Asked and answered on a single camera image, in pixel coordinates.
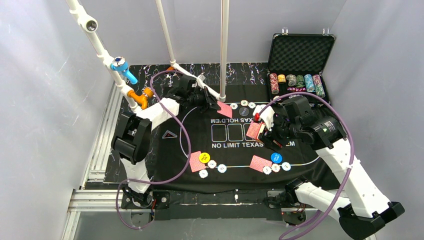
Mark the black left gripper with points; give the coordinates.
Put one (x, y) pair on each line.
(205, 98)

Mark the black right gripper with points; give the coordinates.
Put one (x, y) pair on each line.
(272, 133)

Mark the red card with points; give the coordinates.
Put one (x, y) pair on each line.
(225, 110)

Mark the white chip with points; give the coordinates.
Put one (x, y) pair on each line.
(266, 170)
(244, 103)
(275, 167)
(212, 164)

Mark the clear dealer button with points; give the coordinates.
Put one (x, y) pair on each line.
(244, 111)

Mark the red playing card deck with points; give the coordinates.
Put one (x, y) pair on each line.
(254, 130)

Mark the blue small blind button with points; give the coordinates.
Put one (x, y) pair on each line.
(276, 158)

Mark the light blue chip row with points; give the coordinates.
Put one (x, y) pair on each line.
(286, 166)
(222, 168)

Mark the yellow big blind button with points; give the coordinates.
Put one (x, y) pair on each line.
(204, 157)

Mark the red card player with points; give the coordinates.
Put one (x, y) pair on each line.
(194, 162)
(257, 163)

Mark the playing card deck box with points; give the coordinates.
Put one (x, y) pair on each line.
(262, 132)

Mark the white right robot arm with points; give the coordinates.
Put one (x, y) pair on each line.
(359, 206)

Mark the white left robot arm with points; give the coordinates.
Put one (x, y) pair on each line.
(132, 136)

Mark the light blue chip stack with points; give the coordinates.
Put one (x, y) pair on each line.
(309, 83)

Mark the pink poker chip stack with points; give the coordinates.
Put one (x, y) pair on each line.
(318, 86)

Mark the grey poker chip stack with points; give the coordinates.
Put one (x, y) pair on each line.
(291, 80)

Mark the green poker chip stack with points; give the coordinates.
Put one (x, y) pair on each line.
(300, 81)

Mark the yellow poker chip stack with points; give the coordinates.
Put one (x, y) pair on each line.
(281, 78)

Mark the red poker chip stack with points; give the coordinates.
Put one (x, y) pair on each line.
(274, 84)

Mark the clear plastic card wedge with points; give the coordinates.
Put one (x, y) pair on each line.
(169, 135)

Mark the black poker chip case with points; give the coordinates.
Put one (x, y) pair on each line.
(300, 54)

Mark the orange plastic faucet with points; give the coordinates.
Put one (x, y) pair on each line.
(143, 99)

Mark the blue plastic faucet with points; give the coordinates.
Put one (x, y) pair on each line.
(120, 65)

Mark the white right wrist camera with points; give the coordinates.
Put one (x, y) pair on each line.
(265, 116)

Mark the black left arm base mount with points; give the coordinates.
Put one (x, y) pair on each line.
(150, 201)

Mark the aluminium frame rail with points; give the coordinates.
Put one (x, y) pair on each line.
(92, 210)

